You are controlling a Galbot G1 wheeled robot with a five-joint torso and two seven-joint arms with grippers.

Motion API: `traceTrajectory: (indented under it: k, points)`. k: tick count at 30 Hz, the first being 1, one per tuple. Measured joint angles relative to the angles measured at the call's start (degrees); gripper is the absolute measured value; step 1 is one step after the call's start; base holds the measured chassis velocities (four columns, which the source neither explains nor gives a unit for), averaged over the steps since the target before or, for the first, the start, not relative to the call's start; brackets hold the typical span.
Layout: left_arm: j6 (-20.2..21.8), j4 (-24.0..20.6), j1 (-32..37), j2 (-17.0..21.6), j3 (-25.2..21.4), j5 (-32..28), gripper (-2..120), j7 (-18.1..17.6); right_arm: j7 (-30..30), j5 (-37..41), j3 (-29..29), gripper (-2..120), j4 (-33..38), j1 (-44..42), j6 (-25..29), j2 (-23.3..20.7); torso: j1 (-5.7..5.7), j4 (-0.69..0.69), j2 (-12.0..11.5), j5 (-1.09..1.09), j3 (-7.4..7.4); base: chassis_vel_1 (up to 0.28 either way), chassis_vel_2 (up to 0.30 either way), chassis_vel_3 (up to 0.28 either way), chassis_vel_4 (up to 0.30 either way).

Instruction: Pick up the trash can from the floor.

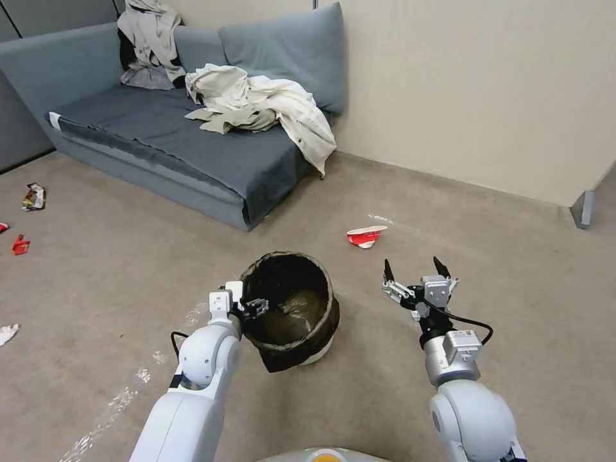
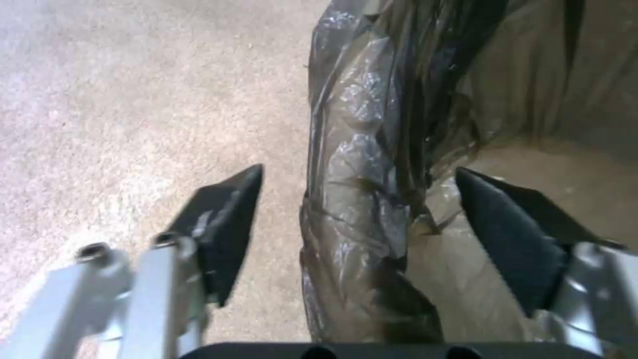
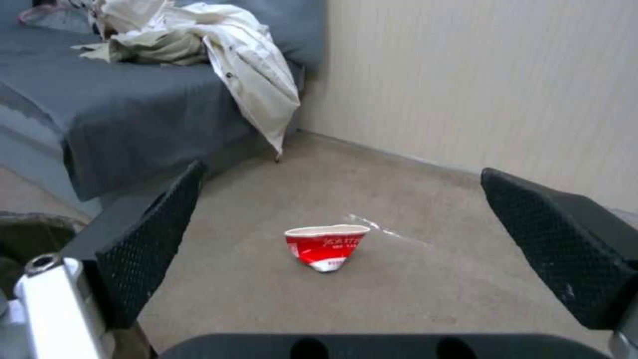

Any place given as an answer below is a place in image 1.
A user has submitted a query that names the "cream jacket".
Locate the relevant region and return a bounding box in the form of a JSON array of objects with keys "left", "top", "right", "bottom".
[{"left": 184, "top": 63, "right": 338, "bottom": 178}]

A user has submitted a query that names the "crumpled printed snack wrapper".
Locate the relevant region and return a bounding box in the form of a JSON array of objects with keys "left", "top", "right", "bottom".
[{"left": 21, "top": 182, "right": 48, "bottom": 212}]

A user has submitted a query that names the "large grey-blue cushion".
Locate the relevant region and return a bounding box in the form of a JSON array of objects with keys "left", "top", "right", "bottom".
[{"left": 218, "top": 1, "right": 347, "bottom": 116}]

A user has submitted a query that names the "beige shirt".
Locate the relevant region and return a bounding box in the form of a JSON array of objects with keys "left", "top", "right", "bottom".
[{"left": 117, "top": 0, "right": 187, "bottom": 83}]

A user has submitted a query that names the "grey-blue sofa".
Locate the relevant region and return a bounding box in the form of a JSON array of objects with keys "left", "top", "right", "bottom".
[{"left": 0, "top": 2, "right": 348, "bottom": 234}]

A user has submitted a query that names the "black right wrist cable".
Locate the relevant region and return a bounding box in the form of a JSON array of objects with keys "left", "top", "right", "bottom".
[{"left": 432, "top": 307, "right": 495, "bottom": 346}]

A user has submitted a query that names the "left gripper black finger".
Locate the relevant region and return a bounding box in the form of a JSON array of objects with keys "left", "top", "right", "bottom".
[{"left": 240, "top": 297, "right": 291, "bottom": 320}]

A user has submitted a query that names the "grey partition foot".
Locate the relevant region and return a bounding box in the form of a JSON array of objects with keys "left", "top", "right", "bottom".
[{"left": 571, "top": 190, "right": 598, "bottom": 230}]

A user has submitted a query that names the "small grey-blue cushion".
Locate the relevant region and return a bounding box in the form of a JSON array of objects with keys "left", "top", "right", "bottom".
[{"left": 173, "top": 26, "right": 230, "bottom": 79}]

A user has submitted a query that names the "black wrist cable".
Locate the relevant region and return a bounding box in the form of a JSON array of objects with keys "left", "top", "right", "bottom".
[
  {"left": 432, "top": 307, "right": 495, "bottom": 346},
  {"left": 170, "top": 330, "right": 189, "bottom": 361}
]

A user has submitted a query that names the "white bin with black bag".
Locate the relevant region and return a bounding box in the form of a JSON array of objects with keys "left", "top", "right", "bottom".
[{"left": 239, "top": 250, "right": 341, "bottom": 374}]

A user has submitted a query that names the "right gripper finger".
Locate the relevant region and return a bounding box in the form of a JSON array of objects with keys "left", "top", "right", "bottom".
[
  {"left": 432, "top": 255, "right": 459, "bottom": 295},
  {"left": 381, "top": 258, "right": 415, "bottom": 304}
]

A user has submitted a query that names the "olive-beige garment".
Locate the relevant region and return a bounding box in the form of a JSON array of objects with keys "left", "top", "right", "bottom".
[{"left": 184, "top": 105, "right": 281, "bottom": 134}]

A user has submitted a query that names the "white robot front shell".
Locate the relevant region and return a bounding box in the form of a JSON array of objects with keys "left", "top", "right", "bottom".
[{"left": 261, "top": 446, "right": 361, "bottom": 462}]

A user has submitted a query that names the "crushed red white paper cup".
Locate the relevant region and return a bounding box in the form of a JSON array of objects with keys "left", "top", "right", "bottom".
[{"left": 346, "top": 225, "right": 389, "bottom": 251}]

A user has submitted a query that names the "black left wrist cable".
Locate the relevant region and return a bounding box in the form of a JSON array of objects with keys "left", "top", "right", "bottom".
[{"left": 170, "top": 330, "right": 189, "bottom": 361}]

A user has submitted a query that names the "grey garment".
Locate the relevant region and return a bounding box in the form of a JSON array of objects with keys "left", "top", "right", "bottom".
[{"left": 119, "top": 66, "right": 175, "bottom": 92}]

